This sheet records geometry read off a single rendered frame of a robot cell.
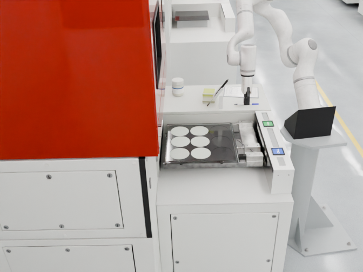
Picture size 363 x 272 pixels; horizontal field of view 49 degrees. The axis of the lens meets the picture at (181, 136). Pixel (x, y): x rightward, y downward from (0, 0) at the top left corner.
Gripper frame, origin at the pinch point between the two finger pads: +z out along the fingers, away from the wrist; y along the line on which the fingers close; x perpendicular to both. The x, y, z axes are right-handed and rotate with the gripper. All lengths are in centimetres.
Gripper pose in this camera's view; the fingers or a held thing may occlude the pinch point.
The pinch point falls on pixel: (246, 101)
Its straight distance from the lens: 230.4
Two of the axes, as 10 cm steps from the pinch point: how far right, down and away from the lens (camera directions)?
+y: -0.1, 3.9, -9.2
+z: 0.3, 9.2, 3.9
